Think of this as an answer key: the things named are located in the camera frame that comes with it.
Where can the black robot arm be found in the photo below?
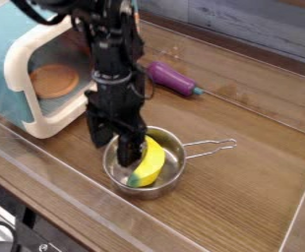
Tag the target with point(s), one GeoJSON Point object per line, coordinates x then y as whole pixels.
{"type": "Point", "coordinates": [106, 21]}

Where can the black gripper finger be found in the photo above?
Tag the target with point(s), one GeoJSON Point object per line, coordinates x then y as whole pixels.
{"type": "Point", "coordinates": [129, 150]}
{"type": "Point", "coordinates": [100, 127]}

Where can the yellow toy banana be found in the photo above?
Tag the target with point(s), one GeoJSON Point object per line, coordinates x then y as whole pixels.
{"type": "Point", "coordinates": [146, 172]}

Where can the orange microwave turntable plate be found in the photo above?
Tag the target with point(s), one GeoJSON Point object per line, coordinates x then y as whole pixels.
{"type": "Point", "coordinates": [54, 80]}

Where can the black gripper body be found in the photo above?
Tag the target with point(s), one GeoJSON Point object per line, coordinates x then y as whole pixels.
{"type": "Point", "coordinates": [118, 99]}

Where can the purple toy eggplant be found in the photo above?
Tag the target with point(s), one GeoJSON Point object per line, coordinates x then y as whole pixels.
{"type": "Point", "coordinates": [162, 74]}

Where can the clear acrylic barrier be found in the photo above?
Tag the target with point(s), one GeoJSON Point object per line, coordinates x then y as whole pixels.
{"type": "Point", "coordinates": [84, 209]}

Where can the blue toy microwave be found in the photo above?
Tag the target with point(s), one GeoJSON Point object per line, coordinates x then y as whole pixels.
{"type": "Point", "coordinates": [30, 46]}

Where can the silver pot with wire handle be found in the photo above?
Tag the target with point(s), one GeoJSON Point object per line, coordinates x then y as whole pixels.
{"type": "Point", "coordinates": [173, 168]}

